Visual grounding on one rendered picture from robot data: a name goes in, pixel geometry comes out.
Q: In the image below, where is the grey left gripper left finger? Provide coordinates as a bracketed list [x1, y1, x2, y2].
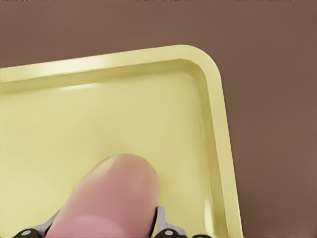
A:
[14, 209, 61, 238]

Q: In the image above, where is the pale yellow tray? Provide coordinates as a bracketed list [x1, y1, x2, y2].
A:
[0, 44, 245, 238]

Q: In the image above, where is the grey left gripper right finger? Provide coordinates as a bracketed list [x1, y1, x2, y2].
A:
[153, 206, 211, 238]

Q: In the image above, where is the pink sausage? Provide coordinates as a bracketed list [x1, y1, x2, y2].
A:
[46, 153, 160, 238]

